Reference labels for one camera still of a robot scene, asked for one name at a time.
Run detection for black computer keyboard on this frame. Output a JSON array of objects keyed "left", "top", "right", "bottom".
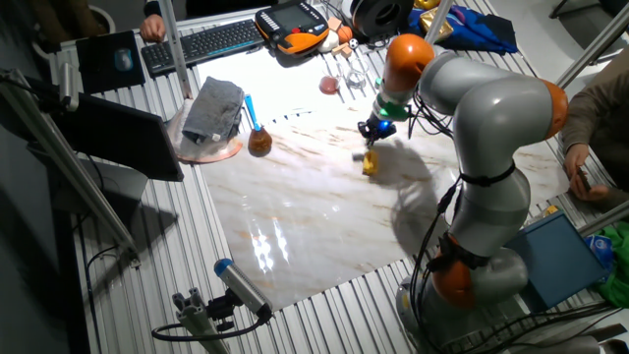
[{"left": 141, "top": 18, "right": 266, "bottom": 79}]

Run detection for white printed paper sheets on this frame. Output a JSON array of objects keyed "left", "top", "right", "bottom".
[{"left": 196, "top": 46, "right": 348, "bottom": 127}]

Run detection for blue flat box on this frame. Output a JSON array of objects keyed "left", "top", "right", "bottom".
[{"left": 505, "top": 209, "right": 610, "bottom": 314}]

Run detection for grey folded towel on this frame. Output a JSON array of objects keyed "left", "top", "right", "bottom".
[{"left": 181, "top": 76, "right": 246, "bottom": 146}]

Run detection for small pink ball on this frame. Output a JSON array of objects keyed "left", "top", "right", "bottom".
[{"left": 317, "top": 63, "right": 343, "bottom": 96}]

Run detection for left forearm in brown sleeve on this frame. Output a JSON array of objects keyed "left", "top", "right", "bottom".
[{"left": 601, "top": 185, "right": 629, "bottom": 213}]

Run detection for blue computer mouse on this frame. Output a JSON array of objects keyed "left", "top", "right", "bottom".
[{"left": 113, "top": 47, "right": 135, "bottom": 73}]

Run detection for black mouse pad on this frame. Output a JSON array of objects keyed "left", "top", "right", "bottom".
[{"left": 75, "top": 29, "right": 147, "bottom": 95}]

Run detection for blue white packet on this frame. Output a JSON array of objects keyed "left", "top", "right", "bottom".
[{"left": 584, "top": 234, "right": 615, "bottom": 270}]

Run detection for black floor cables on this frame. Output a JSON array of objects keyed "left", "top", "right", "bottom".
[{"left": 456, "top": 300, "right": 629, "bottom": 354}]

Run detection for black wrist cable loops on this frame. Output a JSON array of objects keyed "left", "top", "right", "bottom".
[{"left": 407, "top": 88, "right": 456, "bottom": 140}]

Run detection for silver camera with blue cap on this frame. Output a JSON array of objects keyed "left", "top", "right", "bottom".
[{"left": 213, "top": 258, "right": 274, "bottom": 321}]

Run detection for black camera cable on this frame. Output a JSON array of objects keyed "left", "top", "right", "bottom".
[{"left": 150, "top": 314, "right": 270, "bottom": 343}]

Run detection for black filament spool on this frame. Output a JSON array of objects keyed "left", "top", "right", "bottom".
[{"left": 349, "top": 0, "right": 416, "bottom": 40}]

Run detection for empty clear glass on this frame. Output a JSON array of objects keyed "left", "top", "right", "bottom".
[{"left": 345, "top": 61, "right": 370, "bottom": 90}]

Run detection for aluminium profile beam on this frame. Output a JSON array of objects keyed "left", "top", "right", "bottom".
[
  {"left": 577, "top": 200, "right": 629, "bottom": 238},
  {"left": 0, "top": 68, "right": 142, "bottom": 269},
  {"left": 425, "top": 0, "right": 454, "bottom": 45},
  {"left": 554, "top": 2, "right": 629, "bottom": 92},
  {"left": 171, "top": 287, "right": 232, "bottom": 354},
  {"left": 156, "top": 0, "right": 195, "bottom": 100}
]

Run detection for brown round brush blue handle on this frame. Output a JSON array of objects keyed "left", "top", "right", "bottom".
[{"left": 244, "top": 93, "right": 274, "bottom": 157}]

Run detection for orange black teach pendant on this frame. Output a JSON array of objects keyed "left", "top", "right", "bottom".
[{"left": 254, "top": 0, "right": 330, "bottom": 56}]

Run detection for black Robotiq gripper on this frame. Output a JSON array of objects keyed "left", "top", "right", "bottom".
[{"left": 357, "top": 116, "right": 398, "bottom": 148}]

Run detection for right hand with brown sleeve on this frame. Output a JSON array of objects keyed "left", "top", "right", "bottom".
[{"left": 563, "top": 143, "right": 590, "bottom": 186}]

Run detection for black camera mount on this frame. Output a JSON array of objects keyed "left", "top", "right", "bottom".
[{"left": 205, "top": 288, "right": 243, "bottom": 333}]

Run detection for left hand with brown sleeve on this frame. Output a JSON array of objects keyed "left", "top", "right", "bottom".
[{"left": 572, "top": 185, "right": 610, "bottom": 202}]

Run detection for grey monitor base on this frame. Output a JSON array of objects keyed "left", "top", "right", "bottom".
[{"left": 48, "top": 156, "right": 149, "bottom": 217}]

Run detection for yellow brush with green handle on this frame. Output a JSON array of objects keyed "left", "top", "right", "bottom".
[{"left": 351, "top": 145, "right": 380, "bottom": 177}]

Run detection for green bag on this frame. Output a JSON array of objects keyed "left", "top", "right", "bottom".
[{"left": 584, "top": 223, "right": 629, "bottom": 310}]

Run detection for right forearm in brown sleeve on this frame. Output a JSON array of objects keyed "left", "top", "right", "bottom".
[{"left": 559, "top": 48, "right": 629, "bottom": 153}]

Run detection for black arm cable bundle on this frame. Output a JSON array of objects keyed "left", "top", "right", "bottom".
[{"left": 410, "top": 174, "right": 461, "bottom": 354}]

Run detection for bare hand with dark sleeve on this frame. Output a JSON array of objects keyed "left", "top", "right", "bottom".
[{"left": 140, "top": 14, "right": 167, "bottom": 43}]

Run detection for black flat monitor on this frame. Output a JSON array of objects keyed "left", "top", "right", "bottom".
[{"left": 46, "top": 90, "right": 186, "bottom": 183}]

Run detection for white marble pattern board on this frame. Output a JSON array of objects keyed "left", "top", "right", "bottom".
[{"left": 199, "top": 83, "right": 571, "bottom": 312}]

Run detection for green wrist adapter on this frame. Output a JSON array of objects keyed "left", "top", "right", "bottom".
[{"left": 373, "top": 77, "right": 412, "bottom": 123}]

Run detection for black smartphone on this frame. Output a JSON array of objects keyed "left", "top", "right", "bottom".
[{"left": 575, "top": 166, "right": 592, "bottom": 194}]

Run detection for blue crumpled cloth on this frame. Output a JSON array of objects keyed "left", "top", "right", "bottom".
[{"left": 407, "top": 4, "right": 520, "bottom": 55}]

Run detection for silver depth camera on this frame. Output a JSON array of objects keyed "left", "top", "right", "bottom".
[{"left": 57, "top": 61, "right": 81, "bottom": 113}]

